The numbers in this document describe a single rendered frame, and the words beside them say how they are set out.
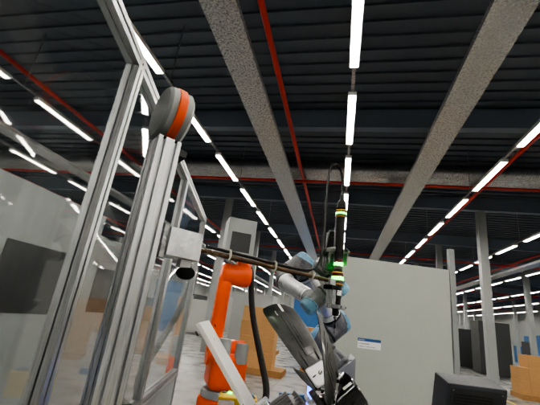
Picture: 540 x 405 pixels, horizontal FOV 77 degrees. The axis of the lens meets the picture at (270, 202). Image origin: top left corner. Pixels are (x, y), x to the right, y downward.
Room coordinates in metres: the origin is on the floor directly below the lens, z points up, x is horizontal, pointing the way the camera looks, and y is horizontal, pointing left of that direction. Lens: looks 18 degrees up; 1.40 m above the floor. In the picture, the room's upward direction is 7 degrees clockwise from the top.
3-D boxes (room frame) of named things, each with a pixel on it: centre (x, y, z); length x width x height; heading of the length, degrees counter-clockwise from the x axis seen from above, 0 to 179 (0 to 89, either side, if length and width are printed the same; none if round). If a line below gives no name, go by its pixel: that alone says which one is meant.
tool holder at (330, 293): (1.24, -0.27, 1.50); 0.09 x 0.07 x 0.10; 127
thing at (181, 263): (0.89, 0.19, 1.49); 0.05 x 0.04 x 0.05; 127
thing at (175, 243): (0.87, 0.22, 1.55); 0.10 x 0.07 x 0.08; 127
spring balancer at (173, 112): (0.81, 0.30, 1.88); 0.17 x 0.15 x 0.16; 2
